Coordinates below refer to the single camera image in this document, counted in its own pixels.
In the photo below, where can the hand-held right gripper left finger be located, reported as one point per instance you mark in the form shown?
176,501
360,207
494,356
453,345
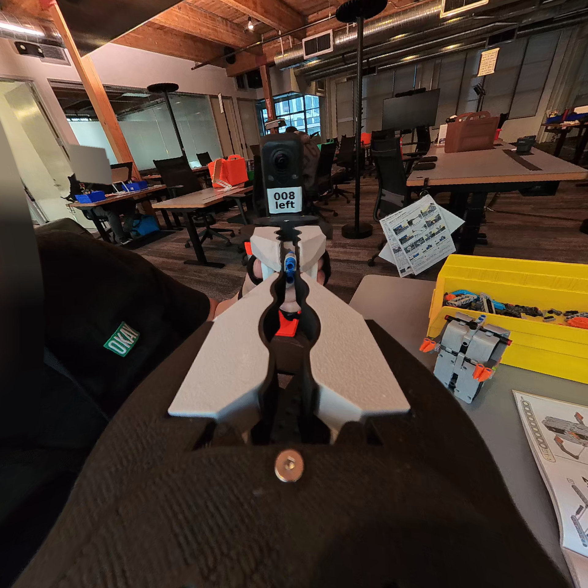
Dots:
220,367

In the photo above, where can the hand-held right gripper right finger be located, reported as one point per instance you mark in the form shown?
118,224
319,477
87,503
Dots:
358,367

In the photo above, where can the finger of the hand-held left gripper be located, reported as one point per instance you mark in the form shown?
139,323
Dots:
312,248
266,248

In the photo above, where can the grey beam with blue pins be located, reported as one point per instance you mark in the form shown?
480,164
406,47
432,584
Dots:
289,266

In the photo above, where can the person's left forearm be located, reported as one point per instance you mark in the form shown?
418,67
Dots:
219,308

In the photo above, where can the grey desk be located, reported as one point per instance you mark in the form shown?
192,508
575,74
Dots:
496,427

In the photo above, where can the person's left hand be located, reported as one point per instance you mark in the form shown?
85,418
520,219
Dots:
289,305

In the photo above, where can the orange tote bag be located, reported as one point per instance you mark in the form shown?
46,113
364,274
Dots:
229,171

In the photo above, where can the black floor lamp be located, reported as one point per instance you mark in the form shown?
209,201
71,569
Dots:
172,115
359,138

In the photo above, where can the wood-edged grey table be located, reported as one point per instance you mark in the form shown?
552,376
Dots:
202,197
482,165
119,195

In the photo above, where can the black office chair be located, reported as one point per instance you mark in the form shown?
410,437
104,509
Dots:
388,174
177,177

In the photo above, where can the grey toy robot model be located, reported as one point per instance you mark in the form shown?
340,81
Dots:
464,358

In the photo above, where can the hanging printed instruction sheet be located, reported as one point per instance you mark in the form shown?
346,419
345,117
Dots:
418,234

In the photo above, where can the white air vent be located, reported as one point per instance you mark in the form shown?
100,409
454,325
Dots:
317,44
464,7

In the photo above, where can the blue backpack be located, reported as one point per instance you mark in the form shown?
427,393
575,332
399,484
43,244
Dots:
146,226

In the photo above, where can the black monitor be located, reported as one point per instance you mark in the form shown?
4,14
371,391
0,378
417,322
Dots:
411,110

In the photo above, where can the blue bin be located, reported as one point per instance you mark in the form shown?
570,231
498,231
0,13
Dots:
135,186
89,197

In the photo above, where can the person's black sweatshirt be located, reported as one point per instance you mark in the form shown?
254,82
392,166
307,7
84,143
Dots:
92,285

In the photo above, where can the pile of toy building pieces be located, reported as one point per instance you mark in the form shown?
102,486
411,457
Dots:
505,310

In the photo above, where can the yellow plastic bin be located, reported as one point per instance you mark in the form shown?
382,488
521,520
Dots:
505,275

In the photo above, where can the brown tote bag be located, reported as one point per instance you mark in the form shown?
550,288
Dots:
471,135

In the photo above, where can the black hanging panel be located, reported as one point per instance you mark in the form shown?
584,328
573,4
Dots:
119,23

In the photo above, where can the white paper notice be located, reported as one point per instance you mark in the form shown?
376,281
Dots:
488,62

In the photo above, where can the instruction booklet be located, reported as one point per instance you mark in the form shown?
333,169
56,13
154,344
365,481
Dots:
565,468

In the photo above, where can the silver air duct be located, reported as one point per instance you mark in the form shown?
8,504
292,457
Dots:
395,27

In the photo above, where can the wooden post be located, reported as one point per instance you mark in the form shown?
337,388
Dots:
96,92

